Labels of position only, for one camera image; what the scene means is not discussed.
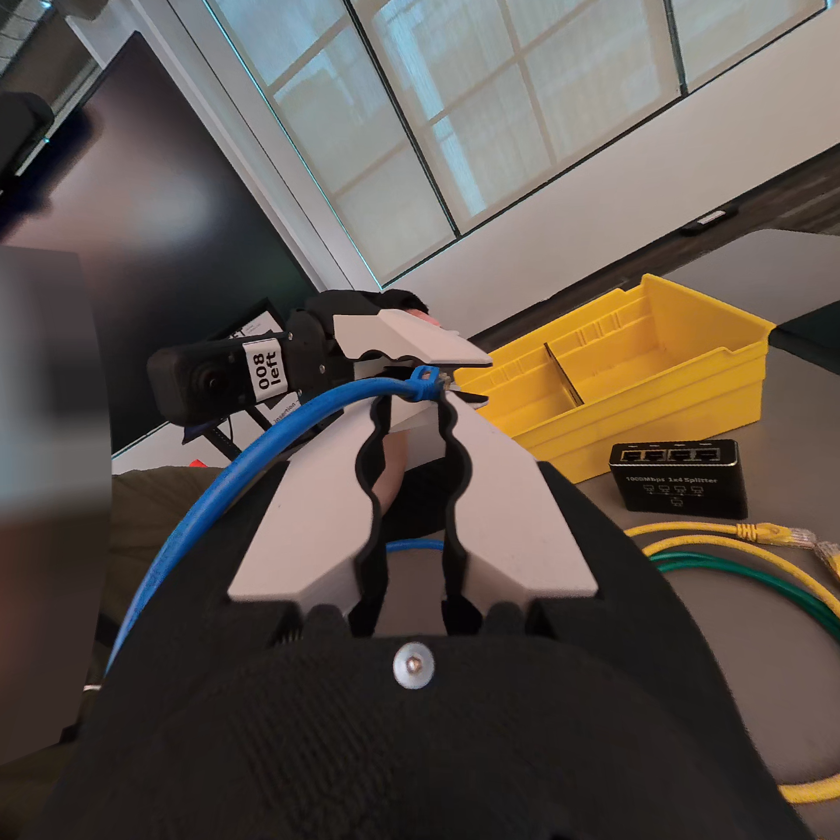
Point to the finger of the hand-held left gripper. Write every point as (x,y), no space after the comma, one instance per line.
(413,417)
(420,338)

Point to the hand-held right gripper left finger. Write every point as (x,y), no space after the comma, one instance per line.
(302,525)

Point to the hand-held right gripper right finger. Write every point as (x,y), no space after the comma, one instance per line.
(518,525)

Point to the black ethernet switch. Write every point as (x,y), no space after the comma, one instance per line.
(682,492)

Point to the yellow plastic bin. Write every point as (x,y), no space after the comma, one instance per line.
(656,367)

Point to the person's left forearm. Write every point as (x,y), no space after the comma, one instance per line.
(392,472)

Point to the person's left hand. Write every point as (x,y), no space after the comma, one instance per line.
(425,319)

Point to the black equipment stand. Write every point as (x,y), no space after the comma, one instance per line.
(220,436)

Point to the black wrist rest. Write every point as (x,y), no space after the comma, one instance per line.
(426,492)

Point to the framed marker sign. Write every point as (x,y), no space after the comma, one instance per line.
(259,325)

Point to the black bin divider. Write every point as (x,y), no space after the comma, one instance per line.
(564,377)

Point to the large window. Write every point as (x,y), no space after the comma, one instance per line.
(459,98)

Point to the black floor device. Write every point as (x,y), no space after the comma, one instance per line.
(707,221)

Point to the dark desk mat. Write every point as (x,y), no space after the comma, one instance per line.
(807,344)

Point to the black wall screen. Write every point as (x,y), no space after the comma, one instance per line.
(164,229)

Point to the black camera bar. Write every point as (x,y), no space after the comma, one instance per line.
(19,131)

